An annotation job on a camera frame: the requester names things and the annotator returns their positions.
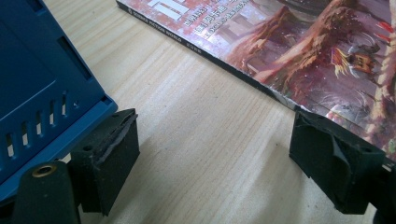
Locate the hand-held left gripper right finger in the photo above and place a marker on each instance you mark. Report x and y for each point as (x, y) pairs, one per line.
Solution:
(317, 149)

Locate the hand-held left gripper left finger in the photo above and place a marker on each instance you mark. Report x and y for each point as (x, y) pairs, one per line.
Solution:
(109, 161)

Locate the glossy illustrated magazine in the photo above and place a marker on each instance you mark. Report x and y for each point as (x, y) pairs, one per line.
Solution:
(295, 46)

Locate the blue plastic crate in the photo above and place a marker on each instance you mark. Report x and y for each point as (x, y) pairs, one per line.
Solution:
(37, 77)

